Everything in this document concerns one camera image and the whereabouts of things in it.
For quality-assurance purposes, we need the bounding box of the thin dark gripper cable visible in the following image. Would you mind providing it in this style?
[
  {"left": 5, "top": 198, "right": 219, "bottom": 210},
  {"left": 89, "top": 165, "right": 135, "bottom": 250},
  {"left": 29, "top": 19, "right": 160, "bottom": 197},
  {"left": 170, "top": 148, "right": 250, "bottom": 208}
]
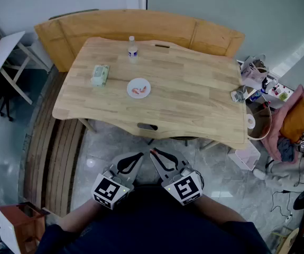
[{"left": 195, "top": 169, "right": 205, "bottom": 191}]

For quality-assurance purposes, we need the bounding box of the pink blanket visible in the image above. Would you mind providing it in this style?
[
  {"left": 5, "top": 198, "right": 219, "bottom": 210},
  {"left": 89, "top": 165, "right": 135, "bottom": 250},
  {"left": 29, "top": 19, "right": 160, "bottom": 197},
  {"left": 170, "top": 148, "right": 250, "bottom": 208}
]
[{"left": 262, "top": 84, "right": 304, "bottom": 161}]

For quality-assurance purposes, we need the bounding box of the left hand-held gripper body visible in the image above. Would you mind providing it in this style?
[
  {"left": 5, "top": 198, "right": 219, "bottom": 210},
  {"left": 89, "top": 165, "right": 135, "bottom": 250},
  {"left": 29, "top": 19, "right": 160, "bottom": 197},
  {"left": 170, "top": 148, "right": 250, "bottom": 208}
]
[{"left": 90, "top": 152, "right": 145, "bottom": 211}]

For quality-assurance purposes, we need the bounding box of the white plastic storage box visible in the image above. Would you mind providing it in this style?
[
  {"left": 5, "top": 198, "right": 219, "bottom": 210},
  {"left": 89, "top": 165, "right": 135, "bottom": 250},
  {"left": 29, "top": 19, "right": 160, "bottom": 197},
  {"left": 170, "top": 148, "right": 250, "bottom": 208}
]
[{"left": 227, "top": 140, "right": 262, "bottom": 171}]

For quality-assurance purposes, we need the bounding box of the green wet wipes pack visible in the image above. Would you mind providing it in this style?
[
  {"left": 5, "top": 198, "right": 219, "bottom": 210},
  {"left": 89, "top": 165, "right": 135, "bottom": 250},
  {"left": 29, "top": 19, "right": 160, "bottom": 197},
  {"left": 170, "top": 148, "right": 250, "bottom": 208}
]
[{"left": 90, "top": 64, "right": 111, "bottom": 88}]

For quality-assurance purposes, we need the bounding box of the large orange wooden bench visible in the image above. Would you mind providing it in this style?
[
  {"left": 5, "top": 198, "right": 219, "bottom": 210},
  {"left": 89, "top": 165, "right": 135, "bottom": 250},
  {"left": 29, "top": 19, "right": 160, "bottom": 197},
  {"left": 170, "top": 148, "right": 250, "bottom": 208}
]
[{"left": 33, "top": 8, "right": 246, "bottom": 73}]

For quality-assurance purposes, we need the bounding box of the small blue label bottle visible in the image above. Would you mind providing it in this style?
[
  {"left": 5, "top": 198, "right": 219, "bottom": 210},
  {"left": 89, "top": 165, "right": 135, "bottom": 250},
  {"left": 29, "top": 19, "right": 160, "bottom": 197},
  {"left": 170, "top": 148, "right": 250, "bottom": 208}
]
[{"left": 248, "top": 88, "right": 266, "bottom": 103}]

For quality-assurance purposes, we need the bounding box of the person's dark blue shirt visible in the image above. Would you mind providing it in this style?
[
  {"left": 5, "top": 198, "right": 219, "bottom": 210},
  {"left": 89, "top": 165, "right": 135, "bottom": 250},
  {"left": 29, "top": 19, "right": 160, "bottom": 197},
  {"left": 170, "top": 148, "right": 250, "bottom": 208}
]
[{"left": 35, "top": 185, "right": 272, "bottom": 254}]

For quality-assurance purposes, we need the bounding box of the white cluttered low shelf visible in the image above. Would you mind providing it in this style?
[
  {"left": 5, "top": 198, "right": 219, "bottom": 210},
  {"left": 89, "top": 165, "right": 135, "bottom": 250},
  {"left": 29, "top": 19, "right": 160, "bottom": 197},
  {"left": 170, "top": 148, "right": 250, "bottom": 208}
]
[{"left": 246, "top": 71, "right": 296, "bottom": 111}]

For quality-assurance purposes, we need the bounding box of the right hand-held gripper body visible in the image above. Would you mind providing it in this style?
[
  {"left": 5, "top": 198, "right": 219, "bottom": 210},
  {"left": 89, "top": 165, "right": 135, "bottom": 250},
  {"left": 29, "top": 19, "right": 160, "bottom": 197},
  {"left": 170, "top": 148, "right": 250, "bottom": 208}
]
[{"left": 149, "top": 147, "right": 205, "bottom": 206}]

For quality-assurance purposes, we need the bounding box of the person's left forearm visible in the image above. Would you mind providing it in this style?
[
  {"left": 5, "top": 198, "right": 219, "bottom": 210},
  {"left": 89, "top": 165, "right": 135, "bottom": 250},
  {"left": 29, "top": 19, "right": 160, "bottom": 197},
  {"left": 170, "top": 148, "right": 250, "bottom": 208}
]
[{"left": 57, "top": 197, "right": 108, "bottom": 234}]

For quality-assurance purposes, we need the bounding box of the white plate with food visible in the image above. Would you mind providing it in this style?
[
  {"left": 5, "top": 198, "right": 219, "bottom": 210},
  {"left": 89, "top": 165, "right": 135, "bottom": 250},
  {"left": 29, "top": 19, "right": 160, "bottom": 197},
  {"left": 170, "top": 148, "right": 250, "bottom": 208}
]
[{"left": 126, "top": 77, "right": 152, "bottom": 99}]

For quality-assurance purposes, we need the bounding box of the clear plastic water bottle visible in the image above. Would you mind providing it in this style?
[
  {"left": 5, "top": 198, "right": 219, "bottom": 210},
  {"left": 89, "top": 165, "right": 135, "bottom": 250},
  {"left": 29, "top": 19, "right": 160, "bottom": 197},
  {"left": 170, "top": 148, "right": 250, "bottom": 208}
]
[{"left": 127, "top": 35, "right": 140, "bottom": 64}]

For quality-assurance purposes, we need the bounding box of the white tape roll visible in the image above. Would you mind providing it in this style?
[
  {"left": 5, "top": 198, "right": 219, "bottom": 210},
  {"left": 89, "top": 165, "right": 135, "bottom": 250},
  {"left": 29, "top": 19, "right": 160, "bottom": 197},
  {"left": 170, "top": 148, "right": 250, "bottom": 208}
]
[{"left": 246, "top": 113, "right": 256, "bottom": 130}]

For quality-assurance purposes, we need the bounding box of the red-brown wooden stool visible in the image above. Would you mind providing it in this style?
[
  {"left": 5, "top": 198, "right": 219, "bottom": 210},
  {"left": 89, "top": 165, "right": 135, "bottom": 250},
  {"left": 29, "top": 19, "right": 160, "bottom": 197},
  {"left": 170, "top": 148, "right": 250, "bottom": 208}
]
[{"left": 0, "top": 201, "right": 51, "bottom": 254}]

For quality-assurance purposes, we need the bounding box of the white board wooden trestle table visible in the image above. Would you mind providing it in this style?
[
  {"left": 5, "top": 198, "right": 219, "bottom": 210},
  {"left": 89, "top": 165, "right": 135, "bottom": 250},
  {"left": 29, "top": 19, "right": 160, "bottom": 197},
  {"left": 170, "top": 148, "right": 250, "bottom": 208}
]
[{"left": 0, "top": 30, "right": 51, "bottom": 106}]

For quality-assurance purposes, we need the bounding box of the person's right forearm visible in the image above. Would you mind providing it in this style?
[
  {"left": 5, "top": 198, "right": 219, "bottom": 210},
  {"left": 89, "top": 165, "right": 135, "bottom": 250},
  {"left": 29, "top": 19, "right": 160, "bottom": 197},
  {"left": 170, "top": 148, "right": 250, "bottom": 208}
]
[{"left": 193, "top": 194, "right": 248, "bottom": 225}]

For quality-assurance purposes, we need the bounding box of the wooden slatted panel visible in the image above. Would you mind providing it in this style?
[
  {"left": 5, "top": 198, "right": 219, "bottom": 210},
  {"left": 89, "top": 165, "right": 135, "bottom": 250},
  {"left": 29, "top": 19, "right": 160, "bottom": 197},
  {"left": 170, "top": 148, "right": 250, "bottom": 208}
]
[{"left": 24, "top": 70, "right": 87, "bottom": 217}]

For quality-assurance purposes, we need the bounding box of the round wooden hoop basket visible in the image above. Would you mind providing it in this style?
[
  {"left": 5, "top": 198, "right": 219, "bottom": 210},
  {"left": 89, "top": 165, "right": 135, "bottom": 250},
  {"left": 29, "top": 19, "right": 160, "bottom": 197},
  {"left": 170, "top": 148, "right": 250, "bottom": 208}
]
[{"left": 246, "top": 104, "right": 273, "bottom": 141}]

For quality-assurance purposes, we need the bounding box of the white paper bag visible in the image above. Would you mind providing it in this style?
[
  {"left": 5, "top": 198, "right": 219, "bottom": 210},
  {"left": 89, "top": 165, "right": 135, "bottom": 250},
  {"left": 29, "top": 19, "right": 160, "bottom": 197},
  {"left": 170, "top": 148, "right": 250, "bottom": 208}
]
[{"left": 239, "top": 53, "right": 270, "bottom": 90}]

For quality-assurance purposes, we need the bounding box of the crumpled grey pouch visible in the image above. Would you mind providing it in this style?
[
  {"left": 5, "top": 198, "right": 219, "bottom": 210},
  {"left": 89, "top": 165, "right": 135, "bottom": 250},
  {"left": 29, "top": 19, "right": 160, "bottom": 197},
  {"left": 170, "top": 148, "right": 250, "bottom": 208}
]
[{"left": 230, "top": 84, "right": 248, "bottom": 104}]

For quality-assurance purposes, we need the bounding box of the black floor cable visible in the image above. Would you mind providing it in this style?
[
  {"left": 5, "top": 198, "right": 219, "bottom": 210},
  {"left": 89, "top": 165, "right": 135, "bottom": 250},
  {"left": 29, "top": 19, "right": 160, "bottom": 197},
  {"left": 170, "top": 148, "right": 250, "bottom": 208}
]
[{"left": 270, "top": 188, "right": 304, "bottom": 220}]

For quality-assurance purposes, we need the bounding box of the orange cushion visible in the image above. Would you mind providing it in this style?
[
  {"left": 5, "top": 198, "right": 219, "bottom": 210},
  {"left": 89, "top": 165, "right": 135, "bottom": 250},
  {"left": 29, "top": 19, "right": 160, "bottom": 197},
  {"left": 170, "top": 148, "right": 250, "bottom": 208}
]
[{"left": 279, "top": 97, "right": 304, "bottom": 143}]

